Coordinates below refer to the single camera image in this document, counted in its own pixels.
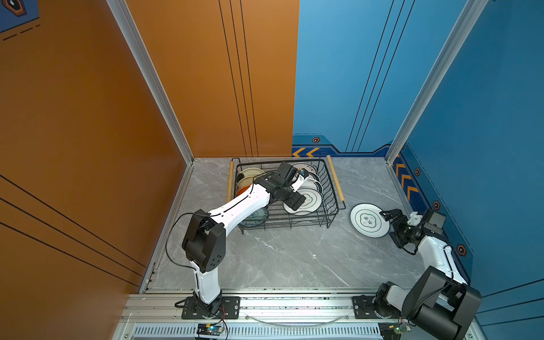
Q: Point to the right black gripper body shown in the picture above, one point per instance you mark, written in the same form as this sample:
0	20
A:
403	231

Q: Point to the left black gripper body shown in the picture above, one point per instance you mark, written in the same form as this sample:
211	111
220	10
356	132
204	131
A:
290	197

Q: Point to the black wire dish rack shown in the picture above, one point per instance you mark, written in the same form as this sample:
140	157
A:
278	217

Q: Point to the white plate black characters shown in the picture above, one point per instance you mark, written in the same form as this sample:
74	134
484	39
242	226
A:
313	200

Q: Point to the white plate flower outline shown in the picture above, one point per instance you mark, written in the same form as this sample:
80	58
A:
367	220

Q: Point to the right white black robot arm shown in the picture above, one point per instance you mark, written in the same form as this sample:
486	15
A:
441	302

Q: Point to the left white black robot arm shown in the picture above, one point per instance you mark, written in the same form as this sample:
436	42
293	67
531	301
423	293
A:
205	239

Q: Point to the cream plate dark rim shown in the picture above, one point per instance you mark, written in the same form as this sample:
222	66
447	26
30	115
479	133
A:
250	172

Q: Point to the white plate dark green rim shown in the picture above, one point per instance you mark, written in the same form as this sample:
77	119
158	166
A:
312	184

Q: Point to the beige plate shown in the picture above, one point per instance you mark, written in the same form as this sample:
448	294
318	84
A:
245	182

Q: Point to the white plate red dotted pattern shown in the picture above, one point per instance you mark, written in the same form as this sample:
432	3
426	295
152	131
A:
305	167

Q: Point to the orange plate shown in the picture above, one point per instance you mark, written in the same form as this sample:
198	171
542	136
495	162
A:
242	190

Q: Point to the teal patterned plate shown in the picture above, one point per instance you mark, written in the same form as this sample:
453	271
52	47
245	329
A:
256	219

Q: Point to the right circuit board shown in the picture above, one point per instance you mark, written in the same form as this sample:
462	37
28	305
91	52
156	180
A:
393	331

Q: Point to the left green circuit board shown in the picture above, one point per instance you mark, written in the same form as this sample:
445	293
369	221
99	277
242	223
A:
210	331

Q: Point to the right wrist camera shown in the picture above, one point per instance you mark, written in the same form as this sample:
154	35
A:
414	219

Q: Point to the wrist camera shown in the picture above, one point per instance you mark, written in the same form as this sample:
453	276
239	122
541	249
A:
299	179
414	219

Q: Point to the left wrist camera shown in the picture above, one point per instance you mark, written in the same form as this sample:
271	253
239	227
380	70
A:
299	179

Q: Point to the far wooden rack handle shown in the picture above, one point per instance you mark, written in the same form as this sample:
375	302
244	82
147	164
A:
230	178

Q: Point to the wooden rack handle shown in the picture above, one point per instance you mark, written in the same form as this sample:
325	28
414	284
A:
335	179
230	178

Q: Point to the near wooden rack handle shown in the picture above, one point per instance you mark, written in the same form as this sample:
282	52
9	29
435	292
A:
335	179

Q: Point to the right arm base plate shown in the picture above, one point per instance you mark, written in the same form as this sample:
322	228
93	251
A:
371	308

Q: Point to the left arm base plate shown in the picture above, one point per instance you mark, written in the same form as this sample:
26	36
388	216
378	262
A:
225	307

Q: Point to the aluminium mounting rail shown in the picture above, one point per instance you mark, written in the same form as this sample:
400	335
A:
264	314

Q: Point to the left aluminium corner post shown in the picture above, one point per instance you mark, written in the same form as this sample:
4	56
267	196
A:
134	40

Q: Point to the aluminium corner post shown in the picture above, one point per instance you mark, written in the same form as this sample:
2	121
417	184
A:
461	30
134	40

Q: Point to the right aluminium corner post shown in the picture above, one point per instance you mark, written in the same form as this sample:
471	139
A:
461	30

